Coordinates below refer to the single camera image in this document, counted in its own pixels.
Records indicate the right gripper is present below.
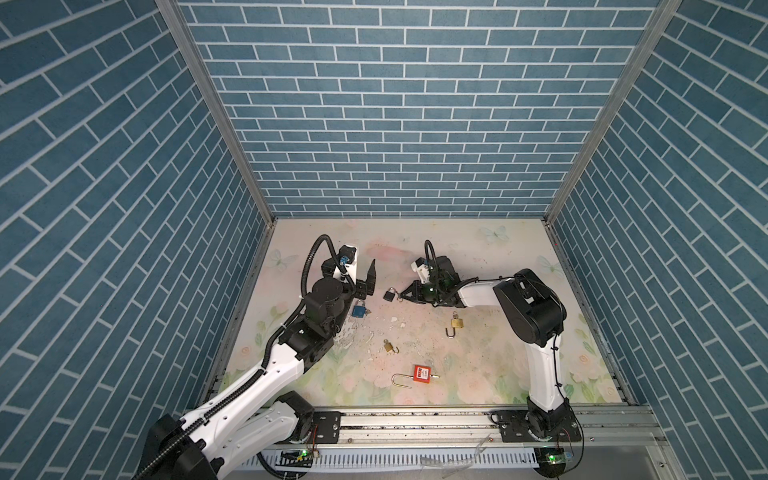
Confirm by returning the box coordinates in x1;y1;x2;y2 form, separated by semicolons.
399;280;446;305

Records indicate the black padlock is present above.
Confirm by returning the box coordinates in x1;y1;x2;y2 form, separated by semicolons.
383;288;402;302

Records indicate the blue padlock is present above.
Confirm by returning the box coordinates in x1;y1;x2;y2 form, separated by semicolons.
351;305;370;318

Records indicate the red padlock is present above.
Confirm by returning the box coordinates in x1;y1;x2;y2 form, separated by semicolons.
391;365;440;389

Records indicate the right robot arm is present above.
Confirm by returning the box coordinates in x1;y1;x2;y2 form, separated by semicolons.
399;240;572;440

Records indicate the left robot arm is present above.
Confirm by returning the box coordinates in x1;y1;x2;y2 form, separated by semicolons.
135;234;376;479

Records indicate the large brass padlock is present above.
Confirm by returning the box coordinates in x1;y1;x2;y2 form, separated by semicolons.
445;311;464;338

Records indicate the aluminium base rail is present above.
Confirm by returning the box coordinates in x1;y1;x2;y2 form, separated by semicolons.
157;406;679;480

